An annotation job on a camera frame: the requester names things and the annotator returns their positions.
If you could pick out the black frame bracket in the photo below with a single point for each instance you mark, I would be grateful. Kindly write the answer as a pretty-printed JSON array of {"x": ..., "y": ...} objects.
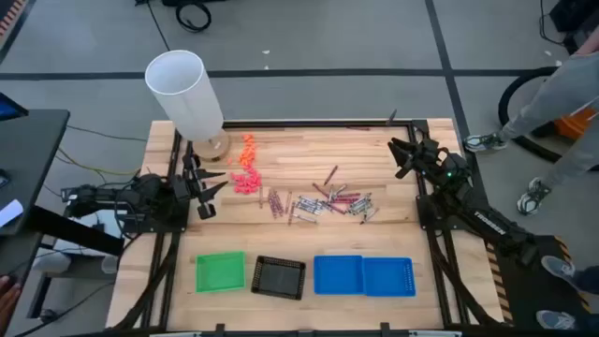
[
  {"x": 392, "y": 118},
  {"x": 384, "y": 328},
  {"x": 220, "y": 328}
]

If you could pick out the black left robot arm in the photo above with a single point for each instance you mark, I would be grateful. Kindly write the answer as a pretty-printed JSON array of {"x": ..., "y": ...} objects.
[{"x": 150, "y": 192}]

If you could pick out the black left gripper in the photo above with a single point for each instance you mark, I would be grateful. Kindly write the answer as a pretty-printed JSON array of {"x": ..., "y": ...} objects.
[{"x": 187, "y": 187}]

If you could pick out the white paper sheet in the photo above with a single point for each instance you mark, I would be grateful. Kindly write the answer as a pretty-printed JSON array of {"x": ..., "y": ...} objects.
[{"x": 9, "y": 213}]

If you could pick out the laptop with blue screen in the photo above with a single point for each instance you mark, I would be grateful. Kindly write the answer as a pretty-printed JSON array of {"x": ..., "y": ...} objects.
[{"x": 9, "y": 108}]

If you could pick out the white bar fixture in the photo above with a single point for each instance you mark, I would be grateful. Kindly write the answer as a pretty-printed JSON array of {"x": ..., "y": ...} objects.
[
  {"x": 435, "y": 333},
  {"x": 168, "y": 334}
]

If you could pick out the black aluminium table frame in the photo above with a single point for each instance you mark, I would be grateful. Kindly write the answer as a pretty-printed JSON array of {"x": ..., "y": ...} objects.
[{"x": 318, "y": 124}]

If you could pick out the black plastic basket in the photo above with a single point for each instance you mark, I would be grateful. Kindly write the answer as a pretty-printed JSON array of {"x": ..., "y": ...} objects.
[{"x": 278, "y": 278}]

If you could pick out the blue plastic basket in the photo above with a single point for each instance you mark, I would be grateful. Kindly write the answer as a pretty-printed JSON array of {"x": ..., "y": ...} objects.
[
  {"x": 389, "y": 277},
  {"x": 338, "y": 275}
]

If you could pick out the orange canister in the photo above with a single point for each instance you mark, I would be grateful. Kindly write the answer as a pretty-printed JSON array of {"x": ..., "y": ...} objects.
[{"x": 573, "y": 126}]

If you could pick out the black hazard-striped mat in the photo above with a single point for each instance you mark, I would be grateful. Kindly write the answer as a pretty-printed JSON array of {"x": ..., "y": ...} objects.
[{"x": 529, "y": 290}]

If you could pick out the black desk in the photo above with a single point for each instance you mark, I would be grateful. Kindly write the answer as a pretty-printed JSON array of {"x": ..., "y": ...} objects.
[{"x": 33, "y": 154}]

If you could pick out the person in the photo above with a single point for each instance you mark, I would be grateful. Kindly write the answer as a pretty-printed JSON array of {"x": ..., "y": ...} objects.
[
  {"x": 559, "y": 269},
  {"x": 552, "y": 98}
]

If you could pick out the orange-black striped mat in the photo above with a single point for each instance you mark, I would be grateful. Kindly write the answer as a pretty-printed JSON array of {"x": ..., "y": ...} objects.
[{"x": 9, "y": 14}]

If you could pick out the white box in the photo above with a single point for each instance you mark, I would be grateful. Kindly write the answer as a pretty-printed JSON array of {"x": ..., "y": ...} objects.
[{"x": 70, "y": 245}]

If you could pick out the pink eraser caps pile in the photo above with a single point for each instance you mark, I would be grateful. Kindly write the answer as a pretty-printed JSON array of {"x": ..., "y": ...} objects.
[{"x": 247, "y": 182}]

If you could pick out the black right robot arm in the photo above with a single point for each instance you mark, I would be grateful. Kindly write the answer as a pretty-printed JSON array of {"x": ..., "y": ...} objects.
[{"x": 491, "y": 222}]

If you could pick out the person's hand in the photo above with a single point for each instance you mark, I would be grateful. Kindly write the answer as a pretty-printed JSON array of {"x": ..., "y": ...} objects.
[{"x": 8, "y": 299}]

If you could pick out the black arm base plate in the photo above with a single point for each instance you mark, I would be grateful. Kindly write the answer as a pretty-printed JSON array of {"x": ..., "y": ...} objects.
[
  {"x": 428, "y": 215},
  {"x": 140, "y": 227}
]

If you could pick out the clear plastic cup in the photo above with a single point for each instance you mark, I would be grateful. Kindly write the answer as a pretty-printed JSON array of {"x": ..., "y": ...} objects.
[{"x": 110, "y": 265}]

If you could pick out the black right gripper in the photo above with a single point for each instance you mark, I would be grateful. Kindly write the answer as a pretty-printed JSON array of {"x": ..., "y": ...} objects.
[{"x": 435, "y": 161}]

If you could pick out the black floor equipment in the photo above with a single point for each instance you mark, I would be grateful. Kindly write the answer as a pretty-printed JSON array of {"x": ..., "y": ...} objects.
[{"x": 575, "y": 19}]

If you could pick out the white lamp with wooden base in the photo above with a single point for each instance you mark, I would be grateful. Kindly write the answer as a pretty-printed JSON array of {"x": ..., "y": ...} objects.
[{"x": 182, "y": 93}]

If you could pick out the green plastic basket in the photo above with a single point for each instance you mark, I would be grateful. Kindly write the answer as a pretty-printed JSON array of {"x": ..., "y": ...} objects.
[{"x": 220, "y": 272}]

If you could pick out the dark red crayon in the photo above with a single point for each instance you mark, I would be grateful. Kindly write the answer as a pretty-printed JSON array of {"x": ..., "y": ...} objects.
[{"x": 358, "y": 127}]

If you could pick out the gray crayon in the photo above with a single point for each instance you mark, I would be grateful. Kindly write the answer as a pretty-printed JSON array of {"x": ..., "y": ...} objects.
[
  {"x": 359, "y": 205},
  {"x": 331, "y": 192},
  {"x": 306, "y": 199},
  {"x": 340, "y": 189},
  {"x": 309, "y": 204},
  {"x": 361, "y": 210},
  {"x": 369, "y": 215},
  {"x": 311, "y": 209},
  {"x": 360, "y": 199}
]

